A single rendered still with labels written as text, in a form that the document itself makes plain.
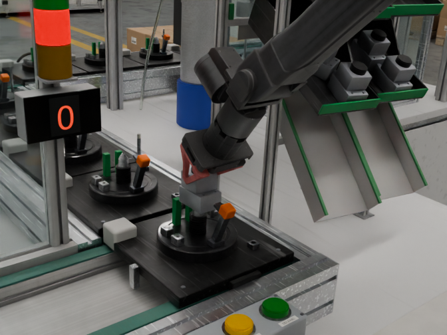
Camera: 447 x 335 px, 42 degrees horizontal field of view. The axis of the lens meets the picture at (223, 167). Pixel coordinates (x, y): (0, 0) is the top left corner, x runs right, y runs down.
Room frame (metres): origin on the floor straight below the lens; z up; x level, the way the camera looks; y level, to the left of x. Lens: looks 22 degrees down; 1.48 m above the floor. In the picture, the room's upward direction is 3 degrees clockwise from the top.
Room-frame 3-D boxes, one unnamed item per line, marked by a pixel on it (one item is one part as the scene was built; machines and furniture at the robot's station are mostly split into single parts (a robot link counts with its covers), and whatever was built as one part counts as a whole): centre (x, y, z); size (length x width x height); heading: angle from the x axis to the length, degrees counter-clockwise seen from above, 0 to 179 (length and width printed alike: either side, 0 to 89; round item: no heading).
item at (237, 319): (0.68, -0.03, 0.96); 0.04 x 0.04 x 0.02
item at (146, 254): (0.90, 0.04, 0.96); 0.24 x 0.24 x 0.02; 40
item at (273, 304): (0.72, -0.09, 0.96); 0.04 x 0.04 x 0.02
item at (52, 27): (0.87, 0.26, 1.33); 0.05 x 0.05 x 0.05
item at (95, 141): (1.28, 0.36, 1.01); 0.24 x 0.24 x 0.13; 40
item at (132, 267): (0.82, 0.14, 0.95); 0.01 x 0.01 x 0.04; 40
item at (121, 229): (0.91, 0.18, 0.97); 0.05 x 0.05 x 0.04; 40
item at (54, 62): (0.87, 0.26, 1.28); 0.05 x 0.05 x 0.05
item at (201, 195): (0.91, 0.04, 1.08); 0.08 x 0.04 x 0.07; 39
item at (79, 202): (1.09, 0.20, 1.01); 0.24 x 0.24 x 0.13; 40
